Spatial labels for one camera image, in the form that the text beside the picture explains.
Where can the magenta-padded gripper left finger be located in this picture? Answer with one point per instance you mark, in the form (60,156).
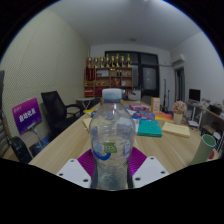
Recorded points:
(75,173)

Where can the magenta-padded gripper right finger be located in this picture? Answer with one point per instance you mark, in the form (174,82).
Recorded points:
(148,171)

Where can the clear plastic water bottle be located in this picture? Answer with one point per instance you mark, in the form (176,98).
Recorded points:
(111,133)

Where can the teal book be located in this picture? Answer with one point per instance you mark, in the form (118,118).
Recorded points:
(149,128)

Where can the pale yellow notebook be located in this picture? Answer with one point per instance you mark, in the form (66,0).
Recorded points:
(176,130)
(86,125)

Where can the blue colourful book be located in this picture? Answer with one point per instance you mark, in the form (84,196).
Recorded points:
(144,116)

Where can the orange book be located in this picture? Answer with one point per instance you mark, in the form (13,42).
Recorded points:
(164,116)

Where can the green cup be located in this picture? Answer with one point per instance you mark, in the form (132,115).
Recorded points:
(202,150)

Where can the black bag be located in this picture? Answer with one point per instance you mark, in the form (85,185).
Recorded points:
(20,149)

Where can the pink flat box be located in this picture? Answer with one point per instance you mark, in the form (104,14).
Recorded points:
(139,107)

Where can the black office chair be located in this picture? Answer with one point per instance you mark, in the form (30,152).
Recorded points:
(55,111)

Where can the flat round red coaster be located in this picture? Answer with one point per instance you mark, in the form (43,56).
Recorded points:
(212,155)

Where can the small brown cardboard box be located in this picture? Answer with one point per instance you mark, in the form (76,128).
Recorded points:
(155,105)

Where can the potted pink flower bouquet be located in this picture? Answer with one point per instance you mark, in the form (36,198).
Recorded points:
(180,107)

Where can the small round white table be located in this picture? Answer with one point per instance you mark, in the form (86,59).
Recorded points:
(84,100)

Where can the purple sign board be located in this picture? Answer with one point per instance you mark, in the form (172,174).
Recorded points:
(26,116)

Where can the black computer monitor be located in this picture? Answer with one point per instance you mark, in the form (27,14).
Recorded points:
(194,94)

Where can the wooden shelf unit with trophies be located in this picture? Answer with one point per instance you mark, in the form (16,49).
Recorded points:
(110,78)

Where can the white air conditioner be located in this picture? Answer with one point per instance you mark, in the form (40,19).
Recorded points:
(178,59)

